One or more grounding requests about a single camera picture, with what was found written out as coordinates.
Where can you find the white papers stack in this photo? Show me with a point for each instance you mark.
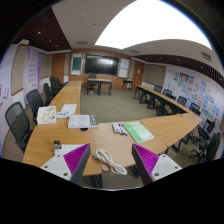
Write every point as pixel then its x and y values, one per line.
pixel 66 111

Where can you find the white paper sheet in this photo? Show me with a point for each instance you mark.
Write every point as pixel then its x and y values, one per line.
pixel 65 148

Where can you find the white closed book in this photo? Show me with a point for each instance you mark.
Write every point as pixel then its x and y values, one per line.
pixel 83 121

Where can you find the right row wooden table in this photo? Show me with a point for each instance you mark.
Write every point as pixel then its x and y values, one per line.
pixel 158 101

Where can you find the near curved wooden table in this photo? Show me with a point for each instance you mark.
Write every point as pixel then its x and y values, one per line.
pixel 166 131

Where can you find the black office chair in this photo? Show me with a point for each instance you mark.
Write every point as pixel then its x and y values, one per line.
pixel 19 124
pixel 208 149
pixel 35 101

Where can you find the large black wall screen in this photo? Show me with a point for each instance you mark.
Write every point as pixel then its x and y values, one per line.
pixel 99 64

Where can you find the left row wooden table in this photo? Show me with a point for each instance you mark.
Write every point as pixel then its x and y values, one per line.
pixel 69 94

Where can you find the black office chair near left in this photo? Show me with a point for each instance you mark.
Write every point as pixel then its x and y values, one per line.
pixel 19 124

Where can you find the front wooden desk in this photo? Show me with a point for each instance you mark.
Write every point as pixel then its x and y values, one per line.
pixel 100 83

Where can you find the white box with items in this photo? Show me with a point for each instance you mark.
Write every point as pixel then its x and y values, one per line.
pixel 46 115

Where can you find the small black charger plug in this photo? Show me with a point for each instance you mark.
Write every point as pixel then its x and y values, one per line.
pixel 57 144

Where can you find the row wooden table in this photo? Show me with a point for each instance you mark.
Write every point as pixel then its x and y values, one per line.
pixel 158 101
pixel 69 94

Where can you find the black office chair right near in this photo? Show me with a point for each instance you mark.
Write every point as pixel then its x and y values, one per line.
pixel 208 149

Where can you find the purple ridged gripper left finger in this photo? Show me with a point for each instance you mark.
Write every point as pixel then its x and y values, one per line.
pixel 69 166

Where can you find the green booklet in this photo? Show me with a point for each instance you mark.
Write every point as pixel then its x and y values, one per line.
pixel 138 132

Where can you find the blue marker pen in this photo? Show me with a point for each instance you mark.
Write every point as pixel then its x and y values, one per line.
pixel 123 130

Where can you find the white eraser box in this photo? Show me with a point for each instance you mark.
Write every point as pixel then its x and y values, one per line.
pixel 116 127

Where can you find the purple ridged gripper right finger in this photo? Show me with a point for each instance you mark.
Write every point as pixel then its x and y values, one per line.
pixel 151 166

